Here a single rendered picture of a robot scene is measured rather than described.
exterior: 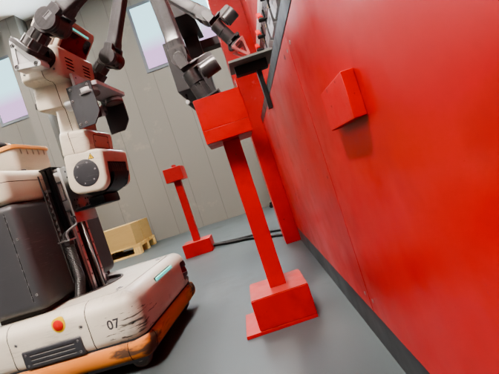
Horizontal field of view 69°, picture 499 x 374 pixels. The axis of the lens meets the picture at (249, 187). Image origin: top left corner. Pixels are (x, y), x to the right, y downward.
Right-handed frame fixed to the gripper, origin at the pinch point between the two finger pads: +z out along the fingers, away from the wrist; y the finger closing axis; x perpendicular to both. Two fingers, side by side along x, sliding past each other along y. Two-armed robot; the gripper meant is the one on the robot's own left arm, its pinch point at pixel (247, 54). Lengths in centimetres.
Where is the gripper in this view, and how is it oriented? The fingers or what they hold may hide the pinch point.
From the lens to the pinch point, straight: 172.9
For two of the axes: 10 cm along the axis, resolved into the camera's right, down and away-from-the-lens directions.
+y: 0.0, -0.4, 10.0
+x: -6.7, 7.4, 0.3
